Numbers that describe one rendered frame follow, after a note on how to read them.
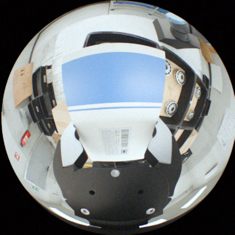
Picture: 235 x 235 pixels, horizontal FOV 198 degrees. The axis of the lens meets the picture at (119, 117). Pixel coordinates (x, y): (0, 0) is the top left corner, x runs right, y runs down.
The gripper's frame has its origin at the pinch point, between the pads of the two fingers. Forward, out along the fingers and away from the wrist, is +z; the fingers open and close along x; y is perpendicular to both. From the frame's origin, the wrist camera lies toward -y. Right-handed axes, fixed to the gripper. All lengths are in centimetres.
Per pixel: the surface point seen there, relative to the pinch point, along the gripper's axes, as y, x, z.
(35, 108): 13, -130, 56
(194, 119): 20, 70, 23
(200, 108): 8, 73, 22
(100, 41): -26.4, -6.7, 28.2
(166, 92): 1.7, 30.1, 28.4
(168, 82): -4.2, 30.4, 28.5
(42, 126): 59, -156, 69
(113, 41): -25.2, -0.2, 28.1
